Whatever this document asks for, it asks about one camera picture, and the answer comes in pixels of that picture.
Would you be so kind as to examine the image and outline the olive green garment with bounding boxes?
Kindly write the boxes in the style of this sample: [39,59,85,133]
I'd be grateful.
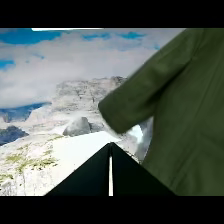
[97,27,224,197]

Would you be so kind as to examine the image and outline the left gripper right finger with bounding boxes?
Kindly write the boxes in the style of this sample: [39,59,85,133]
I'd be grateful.
[111,142,176,197]

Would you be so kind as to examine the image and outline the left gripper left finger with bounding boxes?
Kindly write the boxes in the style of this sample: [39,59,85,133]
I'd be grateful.
[44,142,111,197]

